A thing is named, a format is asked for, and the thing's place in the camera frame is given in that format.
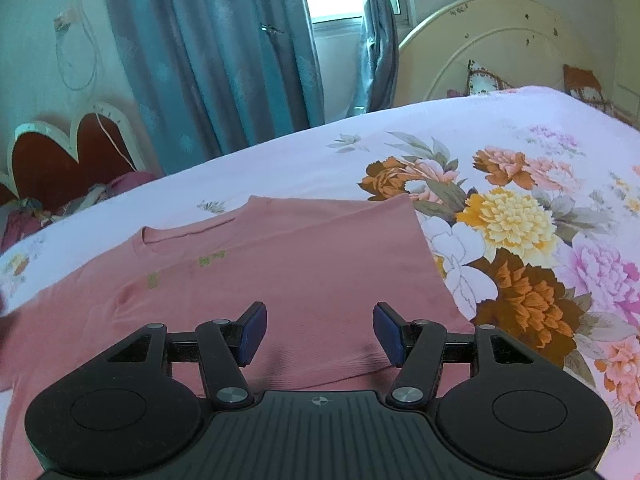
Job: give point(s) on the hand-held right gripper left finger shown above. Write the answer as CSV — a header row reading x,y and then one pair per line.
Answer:
x,y
253,334

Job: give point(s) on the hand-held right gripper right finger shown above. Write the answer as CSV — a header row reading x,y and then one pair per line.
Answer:
x,y
387,334

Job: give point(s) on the pink knit sweater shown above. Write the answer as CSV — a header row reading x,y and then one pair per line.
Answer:
x,y
300,270

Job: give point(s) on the floral bedsheet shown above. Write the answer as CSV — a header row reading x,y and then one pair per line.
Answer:
x,y
325,170

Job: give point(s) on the purple cushion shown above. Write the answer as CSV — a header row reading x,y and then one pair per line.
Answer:
x,y
131,181

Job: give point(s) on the patterned cloth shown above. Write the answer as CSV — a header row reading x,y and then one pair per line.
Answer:
x,y
82,202

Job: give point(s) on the red heart-shaped headboard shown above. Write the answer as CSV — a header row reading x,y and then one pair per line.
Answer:
x,y
55,160

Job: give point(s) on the wide blue curtain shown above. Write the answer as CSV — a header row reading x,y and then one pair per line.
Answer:
x,y
210,60

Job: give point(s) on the tied blue curtain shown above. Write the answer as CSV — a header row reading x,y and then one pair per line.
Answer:
x,y
377,50

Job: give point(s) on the dark curtain clip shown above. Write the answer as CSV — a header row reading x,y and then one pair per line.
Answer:
x,y
271,29

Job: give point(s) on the cream arched headboard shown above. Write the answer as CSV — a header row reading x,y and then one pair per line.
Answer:
x,y
505,30

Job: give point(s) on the cream wardrobe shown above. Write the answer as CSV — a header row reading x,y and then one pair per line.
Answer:
x,y
627,35

